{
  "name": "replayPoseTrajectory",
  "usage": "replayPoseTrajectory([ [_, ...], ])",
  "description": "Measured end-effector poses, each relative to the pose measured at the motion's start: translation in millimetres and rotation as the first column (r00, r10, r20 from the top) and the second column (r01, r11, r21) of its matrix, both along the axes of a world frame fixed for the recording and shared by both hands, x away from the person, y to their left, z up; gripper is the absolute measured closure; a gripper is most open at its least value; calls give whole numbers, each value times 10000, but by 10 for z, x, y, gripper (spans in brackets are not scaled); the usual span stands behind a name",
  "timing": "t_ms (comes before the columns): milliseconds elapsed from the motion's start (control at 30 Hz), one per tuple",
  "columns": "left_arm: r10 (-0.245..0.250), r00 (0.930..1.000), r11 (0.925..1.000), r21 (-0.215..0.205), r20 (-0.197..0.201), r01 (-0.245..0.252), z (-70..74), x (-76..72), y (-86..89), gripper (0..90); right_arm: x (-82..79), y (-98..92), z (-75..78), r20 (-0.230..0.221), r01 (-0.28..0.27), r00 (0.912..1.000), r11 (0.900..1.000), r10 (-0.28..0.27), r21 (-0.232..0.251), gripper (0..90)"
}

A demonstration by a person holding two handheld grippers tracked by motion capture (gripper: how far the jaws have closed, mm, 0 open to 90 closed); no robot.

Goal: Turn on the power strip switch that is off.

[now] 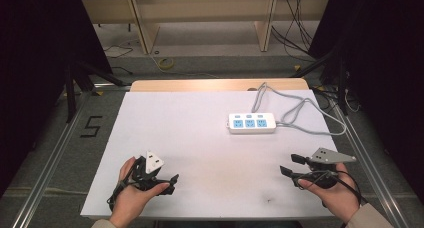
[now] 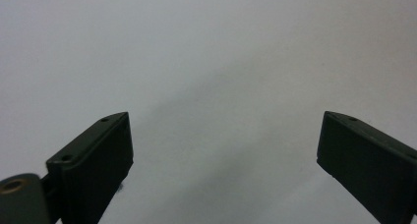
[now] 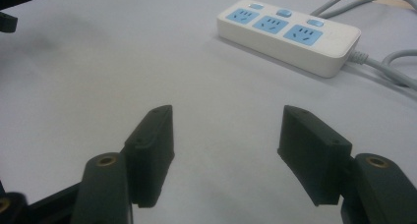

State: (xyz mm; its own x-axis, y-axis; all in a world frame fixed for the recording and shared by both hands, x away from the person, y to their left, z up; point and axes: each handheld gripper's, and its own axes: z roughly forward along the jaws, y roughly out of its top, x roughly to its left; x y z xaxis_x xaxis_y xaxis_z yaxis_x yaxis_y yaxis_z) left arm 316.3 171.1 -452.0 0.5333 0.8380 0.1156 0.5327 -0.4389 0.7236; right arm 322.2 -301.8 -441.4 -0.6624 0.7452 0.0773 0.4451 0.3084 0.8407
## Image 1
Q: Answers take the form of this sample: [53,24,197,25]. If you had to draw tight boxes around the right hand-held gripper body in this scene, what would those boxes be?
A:
[300,147,357,190]

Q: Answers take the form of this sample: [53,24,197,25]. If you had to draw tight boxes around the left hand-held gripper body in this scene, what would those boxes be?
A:
[131,150,165,192]

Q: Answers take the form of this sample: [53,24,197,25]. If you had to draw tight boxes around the person's left hand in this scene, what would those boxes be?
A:
[109,156,171,226]

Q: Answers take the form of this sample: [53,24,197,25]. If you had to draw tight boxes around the person's right hand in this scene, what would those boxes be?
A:
[297,162,362,224]

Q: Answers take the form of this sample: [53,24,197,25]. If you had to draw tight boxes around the white table cover sheet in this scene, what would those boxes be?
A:
[79,89,345,221]

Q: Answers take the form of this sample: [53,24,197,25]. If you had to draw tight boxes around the white power strip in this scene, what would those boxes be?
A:
[227,112,278,135]

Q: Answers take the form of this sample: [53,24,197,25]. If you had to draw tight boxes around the black metal stand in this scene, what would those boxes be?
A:
[63,58,132,124]
[291,41,352,117]

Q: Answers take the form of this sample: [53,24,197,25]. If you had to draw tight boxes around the light wooden table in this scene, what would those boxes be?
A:
[129,77,310,93]

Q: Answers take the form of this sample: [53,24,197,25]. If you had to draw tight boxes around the black curtain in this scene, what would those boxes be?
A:
[307,0,424,204]
[0,0,114,197]

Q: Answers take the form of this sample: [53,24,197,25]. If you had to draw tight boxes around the yellow tape roll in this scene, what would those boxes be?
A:
[157,56,175,70]

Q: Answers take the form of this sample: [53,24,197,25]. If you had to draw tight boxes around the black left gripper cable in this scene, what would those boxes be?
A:
[106,157,139,212]

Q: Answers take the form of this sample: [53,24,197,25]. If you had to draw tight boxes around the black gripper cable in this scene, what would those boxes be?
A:
[106,157,139,212]
[308,169,369,209]

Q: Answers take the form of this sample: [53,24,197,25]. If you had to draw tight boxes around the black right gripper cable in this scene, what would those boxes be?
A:
[308,169,369,209]

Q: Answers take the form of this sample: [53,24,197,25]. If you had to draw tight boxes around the aluminium rail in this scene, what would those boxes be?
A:
[329,93,412,228]
[11,86,93,228]

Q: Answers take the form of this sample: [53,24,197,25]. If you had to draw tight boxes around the grey power strip cable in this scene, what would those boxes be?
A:
[251,81,348,137]

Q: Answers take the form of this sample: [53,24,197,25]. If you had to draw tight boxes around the thin black floor cable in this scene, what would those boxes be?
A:
[102,42,135,76]

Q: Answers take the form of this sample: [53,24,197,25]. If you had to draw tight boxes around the bundle of black cables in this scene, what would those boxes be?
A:
[270,0,317,60]

